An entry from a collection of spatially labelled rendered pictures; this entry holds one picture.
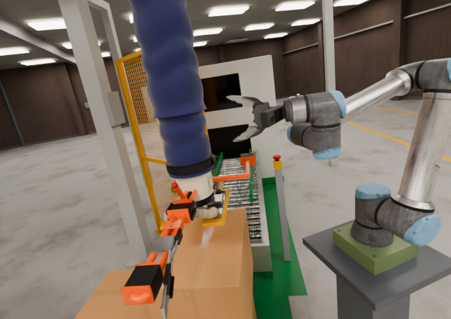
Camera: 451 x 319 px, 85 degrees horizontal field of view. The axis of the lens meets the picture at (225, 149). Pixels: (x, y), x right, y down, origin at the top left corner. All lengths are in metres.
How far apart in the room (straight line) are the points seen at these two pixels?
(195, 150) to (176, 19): 0.51
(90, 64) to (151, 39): 1.51
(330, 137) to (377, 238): 0.73
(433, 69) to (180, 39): 0.96
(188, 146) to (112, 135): 1.51
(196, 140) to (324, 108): 0.54
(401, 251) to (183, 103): 1.21
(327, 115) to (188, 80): 0.54
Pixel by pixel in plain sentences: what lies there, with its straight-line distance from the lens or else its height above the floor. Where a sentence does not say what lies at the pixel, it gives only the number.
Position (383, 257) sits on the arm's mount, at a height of 0.83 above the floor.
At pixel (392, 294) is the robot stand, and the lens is 1.39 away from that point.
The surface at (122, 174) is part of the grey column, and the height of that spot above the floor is 1.00.
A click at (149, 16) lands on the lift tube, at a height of 1.97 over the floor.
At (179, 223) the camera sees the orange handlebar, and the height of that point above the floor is 1.26.
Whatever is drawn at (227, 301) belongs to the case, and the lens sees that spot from 1.15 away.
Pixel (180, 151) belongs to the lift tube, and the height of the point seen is 1.45.
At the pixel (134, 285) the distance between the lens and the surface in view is 0.71.
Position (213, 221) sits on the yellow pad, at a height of 1.14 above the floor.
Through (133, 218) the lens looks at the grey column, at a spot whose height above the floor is 0.52.
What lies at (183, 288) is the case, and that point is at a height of 0.94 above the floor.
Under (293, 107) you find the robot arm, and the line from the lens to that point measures 0.81.
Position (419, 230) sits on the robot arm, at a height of 1.04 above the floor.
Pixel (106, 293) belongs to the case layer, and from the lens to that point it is 1.95.
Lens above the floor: 1.70
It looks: 15 degrees down
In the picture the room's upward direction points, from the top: 9 degrees counter-clockwise
